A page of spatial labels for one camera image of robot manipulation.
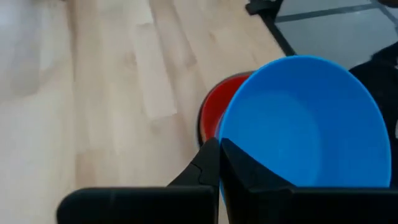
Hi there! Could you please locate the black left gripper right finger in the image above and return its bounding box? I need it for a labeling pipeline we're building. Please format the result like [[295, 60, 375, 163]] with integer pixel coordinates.
[[220, 138, 398, 224]]

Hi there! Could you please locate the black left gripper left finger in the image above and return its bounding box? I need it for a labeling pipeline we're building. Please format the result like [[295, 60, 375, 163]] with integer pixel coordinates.
[[56, 137, 221, 224]]

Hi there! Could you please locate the blue plastic bowl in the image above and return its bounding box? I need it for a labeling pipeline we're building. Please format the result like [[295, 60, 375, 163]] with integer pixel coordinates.
[[217, 55, 392, 203]]

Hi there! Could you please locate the red bowl with black outside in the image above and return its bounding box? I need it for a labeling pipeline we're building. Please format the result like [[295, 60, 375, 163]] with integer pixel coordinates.
[[197, 70, 255, 147]]

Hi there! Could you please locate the person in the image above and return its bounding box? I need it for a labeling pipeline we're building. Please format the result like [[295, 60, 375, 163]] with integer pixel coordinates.
[[348, 40, 398, 189]]

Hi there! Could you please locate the black table edge strip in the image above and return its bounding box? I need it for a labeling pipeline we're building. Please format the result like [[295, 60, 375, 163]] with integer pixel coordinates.
[[260, 12, 297, 57]]

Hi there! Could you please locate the black table corner bracket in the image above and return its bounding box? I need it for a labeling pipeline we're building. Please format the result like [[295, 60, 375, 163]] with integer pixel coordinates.
[[244, 0, 285, 16]]

